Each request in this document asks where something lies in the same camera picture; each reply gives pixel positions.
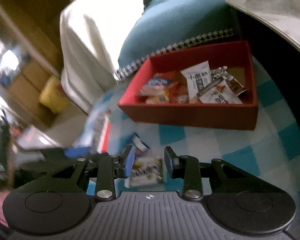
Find large light blue snack bag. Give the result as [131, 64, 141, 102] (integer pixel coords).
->
[64, 102, 111, 158]

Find blue sausage snack packet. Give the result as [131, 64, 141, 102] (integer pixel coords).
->
[126, 133, 150, 157]

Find white green snack packet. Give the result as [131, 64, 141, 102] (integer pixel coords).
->
[125, 157, 166, 189]

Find white grey snack packet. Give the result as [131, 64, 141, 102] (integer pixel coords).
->
[198, 77, 242, 104]

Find red orange snack bag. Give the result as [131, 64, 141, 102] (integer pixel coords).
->
[137, 71, 189, 104]

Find white spicy strip snack packet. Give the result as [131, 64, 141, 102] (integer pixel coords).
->
[181, 61, 212, 101]

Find yellow object on floor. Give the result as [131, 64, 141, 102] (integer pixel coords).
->
[39, 76, 70, 115]

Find red cardboard box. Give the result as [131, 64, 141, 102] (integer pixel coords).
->
[118, 41, 258, 130]

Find blue checkered cloth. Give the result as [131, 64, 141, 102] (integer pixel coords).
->
[84, 55, 300, 240]

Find clear brown wrapped snack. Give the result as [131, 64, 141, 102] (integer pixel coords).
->
[210, 66, 248, 96]

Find wooden cabinet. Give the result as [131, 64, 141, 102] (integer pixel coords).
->
[0, 0, 73, 127]

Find white blanket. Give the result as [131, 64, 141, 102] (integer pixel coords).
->
[59, 0, 143, 113]

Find teal sofa seat cushion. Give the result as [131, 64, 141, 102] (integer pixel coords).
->
[114, 0, 235, 80]

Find grey curved coffee table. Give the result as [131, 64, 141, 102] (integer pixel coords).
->
[225, 0, 300, 52]

